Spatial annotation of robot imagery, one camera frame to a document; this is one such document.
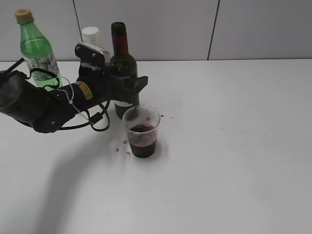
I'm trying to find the transparent plastic cup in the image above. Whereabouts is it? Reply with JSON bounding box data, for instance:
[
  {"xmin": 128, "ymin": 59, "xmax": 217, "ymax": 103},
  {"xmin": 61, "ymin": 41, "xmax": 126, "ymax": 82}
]
[{"xmin": 122, "ymin": 105, "xmax": 161, "ymax": 158}]

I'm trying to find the dark red wine bottle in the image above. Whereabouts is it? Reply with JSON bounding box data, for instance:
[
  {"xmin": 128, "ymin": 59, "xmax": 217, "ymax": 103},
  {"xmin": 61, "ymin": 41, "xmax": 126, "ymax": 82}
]
[{"xmin": 109, "ymin": 22, "xmax": 140, "ymax": 120}]

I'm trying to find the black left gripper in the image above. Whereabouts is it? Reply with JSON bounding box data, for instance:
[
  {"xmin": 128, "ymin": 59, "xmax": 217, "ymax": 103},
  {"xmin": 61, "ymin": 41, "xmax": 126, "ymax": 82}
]
[{"xmin": 57, "ymin": 66, "xmax": 148, "ymax": 113}]

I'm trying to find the wrist camera box silver top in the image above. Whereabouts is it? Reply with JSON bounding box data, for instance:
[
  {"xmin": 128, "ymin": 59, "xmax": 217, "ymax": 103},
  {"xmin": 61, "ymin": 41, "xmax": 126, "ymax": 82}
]
[{"xmin": 75, "ymin": 42, "xmax": 110, "ymax": 71}]

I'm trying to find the green plastic soda bottle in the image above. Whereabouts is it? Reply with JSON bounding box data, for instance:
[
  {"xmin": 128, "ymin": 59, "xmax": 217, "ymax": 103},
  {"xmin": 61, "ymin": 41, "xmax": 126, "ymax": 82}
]
[{"xmin": 15, "ymin": 9, "xmax": 62, "ymax": 91}]

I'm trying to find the orange juice bottle white cap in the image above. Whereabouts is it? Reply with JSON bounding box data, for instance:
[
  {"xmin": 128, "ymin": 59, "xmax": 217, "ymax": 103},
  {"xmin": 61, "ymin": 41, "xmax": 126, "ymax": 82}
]
[{"xmin": 81, "ymin": 26, "xmax": 101, "ymax": 47}]

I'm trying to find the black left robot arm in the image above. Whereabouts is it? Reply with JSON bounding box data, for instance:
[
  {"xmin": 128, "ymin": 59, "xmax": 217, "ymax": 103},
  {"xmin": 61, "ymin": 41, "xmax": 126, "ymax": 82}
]
[{"xmin": 0, "ymin": 67, "xmax": 148, "ymax": 134}]

